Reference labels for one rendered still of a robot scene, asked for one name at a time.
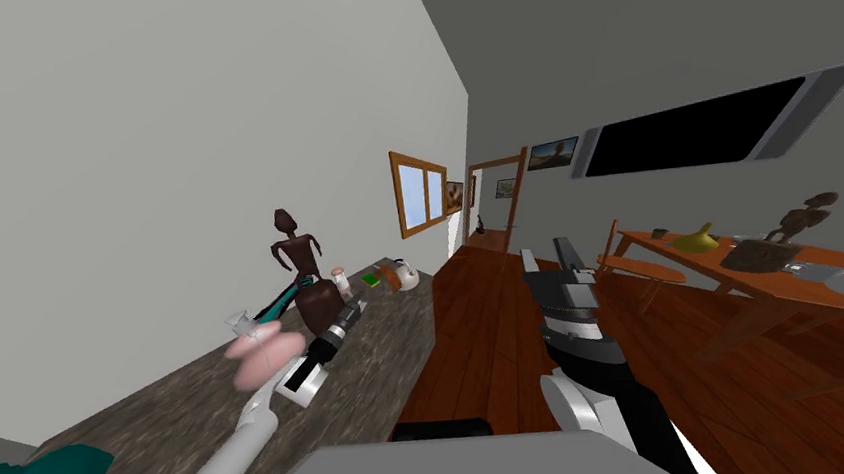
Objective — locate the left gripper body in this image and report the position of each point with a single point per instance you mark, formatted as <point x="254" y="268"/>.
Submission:
<point x="352" y="315"/>

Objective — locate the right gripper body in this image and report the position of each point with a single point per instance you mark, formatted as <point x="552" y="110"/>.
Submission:
<point x="567" y="292"/>

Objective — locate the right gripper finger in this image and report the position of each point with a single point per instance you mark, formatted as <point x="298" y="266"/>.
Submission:
<point x="530" y="262"/>
<point x="571" y="252"/>

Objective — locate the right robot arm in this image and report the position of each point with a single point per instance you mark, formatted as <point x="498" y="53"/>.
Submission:
<point x="608" y="375"/>

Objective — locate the white salt shaker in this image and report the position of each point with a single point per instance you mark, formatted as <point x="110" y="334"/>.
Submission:
<point x="340" y="282"/>

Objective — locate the green sponge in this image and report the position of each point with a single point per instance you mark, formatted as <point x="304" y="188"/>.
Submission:
<point x="371" y="280"/>

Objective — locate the brown bread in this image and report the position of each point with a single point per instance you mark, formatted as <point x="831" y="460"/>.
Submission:
<point x="388" y="278"/>

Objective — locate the dark brown figure statue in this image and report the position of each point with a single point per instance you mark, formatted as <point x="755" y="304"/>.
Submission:
<point x="306" y="275"/>

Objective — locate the white kettle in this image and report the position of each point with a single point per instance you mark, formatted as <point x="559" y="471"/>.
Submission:
<point x="407" y="276"/>

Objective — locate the teal and black bottle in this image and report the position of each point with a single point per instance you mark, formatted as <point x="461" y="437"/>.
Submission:
<point x="280" y="299"/>

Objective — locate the pink vase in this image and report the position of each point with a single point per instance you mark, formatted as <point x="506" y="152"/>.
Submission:
<point x="263" y="357"/>

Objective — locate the clear glass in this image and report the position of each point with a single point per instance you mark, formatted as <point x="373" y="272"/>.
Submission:
<point x="241" y="322"/>

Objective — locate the wooden framed window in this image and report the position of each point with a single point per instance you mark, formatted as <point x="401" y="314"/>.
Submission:
<point x="421" y="193"/>

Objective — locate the wooden dining table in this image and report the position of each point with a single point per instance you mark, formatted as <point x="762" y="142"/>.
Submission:
<point x="791" y="287"/>

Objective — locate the brown wall picture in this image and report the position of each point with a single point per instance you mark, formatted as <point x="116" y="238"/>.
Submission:
<point x="455" y="196"/>

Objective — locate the landscape wall picture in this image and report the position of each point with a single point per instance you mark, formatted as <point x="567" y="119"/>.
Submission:
<point x="553" y="153"/>

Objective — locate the black wall television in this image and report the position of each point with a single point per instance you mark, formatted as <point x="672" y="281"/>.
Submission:
<point x="691" y="131"/>

